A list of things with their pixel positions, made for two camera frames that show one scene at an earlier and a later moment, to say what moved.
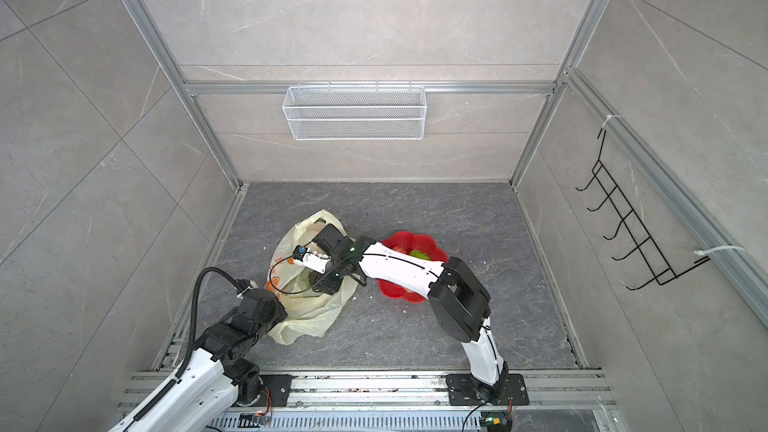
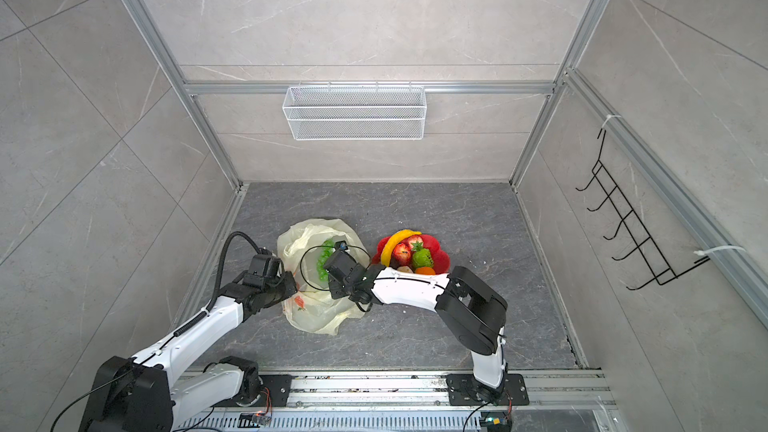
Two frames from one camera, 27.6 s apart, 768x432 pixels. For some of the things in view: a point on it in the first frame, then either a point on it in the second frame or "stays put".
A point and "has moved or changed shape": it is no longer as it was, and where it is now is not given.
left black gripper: x=280 y=312 → x=290 y=284
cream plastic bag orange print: x=310 y=313 has moved or changed shape
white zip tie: x=701 y=252 stays put
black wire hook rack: x=645 y=246 stays put
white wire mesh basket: x=356 y=113 stays put
